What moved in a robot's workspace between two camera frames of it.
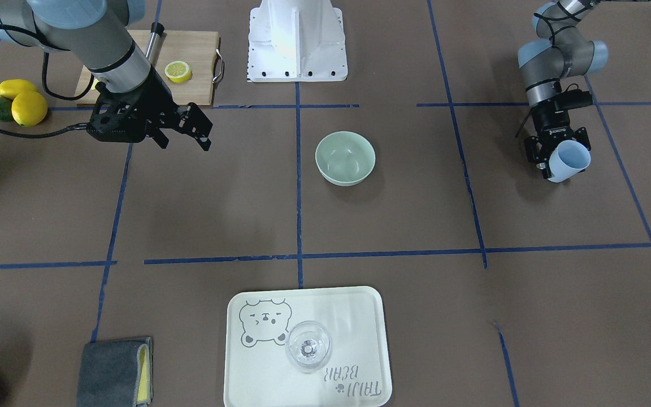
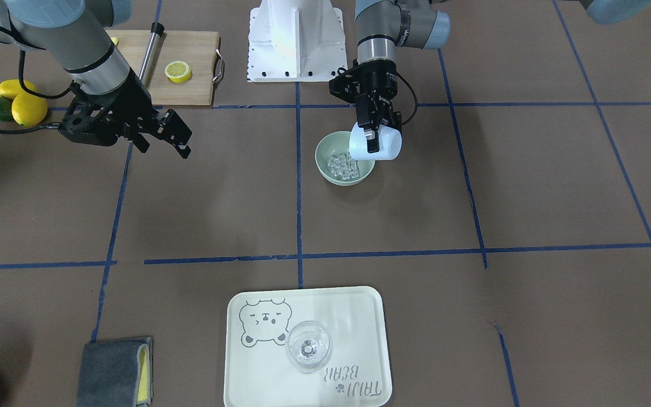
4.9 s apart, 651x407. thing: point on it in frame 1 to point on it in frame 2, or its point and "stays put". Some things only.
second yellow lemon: (9, 88) stays put
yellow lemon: (29, 108) stays put
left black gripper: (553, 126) to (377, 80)
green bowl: (345, 158) stays put
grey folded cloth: (117, 373) stays put
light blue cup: (568, 158) to (390, 144)
